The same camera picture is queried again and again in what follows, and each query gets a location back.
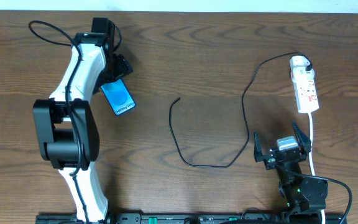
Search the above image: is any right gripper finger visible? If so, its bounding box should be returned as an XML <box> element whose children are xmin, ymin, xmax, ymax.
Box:
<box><xmin>254</xmin><ymin>131</ymin><xmax>264</xmax><ymax>157</ymax></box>
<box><xmin>292</xmin><ymin>121</ymin><xmax>312</xmax><ymax>152</ymax></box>

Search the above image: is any blue screen Galaxy smartphone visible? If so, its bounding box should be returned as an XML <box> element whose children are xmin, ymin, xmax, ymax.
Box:
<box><xmin>101</xmin><ymin>80</ymin><xmax>136</xmax><ymax>116</ymax></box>

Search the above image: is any black USB charging cable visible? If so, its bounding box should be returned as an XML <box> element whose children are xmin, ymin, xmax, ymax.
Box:
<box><xmin>168</xmin><ymin>51</ymin><xmax>313</xmax><ymax>169</ymax></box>

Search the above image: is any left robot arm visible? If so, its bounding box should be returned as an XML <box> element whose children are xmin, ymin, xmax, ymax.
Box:
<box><xmin>32</xmin><ymin>17</ymin><xmax>135</xmax><ymax>223</ymax></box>

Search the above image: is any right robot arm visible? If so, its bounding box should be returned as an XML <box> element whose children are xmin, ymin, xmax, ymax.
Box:
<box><xmin>254</xmin><ymin>123</ymin><xmax>328</xmax><ymax>223</ymax></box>

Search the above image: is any white USB charger adapter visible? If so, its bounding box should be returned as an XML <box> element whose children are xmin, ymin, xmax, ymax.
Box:
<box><xmin>290</xmin><ymin>55</ymin><xmax>311</xmax><ymax>70</ymax></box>

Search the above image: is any white power strip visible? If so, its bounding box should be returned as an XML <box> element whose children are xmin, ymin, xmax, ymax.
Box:
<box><xmin>291</xmin><ymin>67</ymin><xmax>319</xmax><ymax>114</ymax></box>

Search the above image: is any white power strip cord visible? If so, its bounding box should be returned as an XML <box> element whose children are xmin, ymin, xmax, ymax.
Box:
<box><xmin>307</xmin><ymin>112</ymin><xmax>326</xmax><ymax>224</ymax></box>

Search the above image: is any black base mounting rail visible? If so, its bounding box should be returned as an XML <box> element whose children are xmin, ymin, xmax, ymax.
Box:
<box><xmin>35</xmin><ymin>211</ymin><xmax>347</xmax><ymax>224</ymax></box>

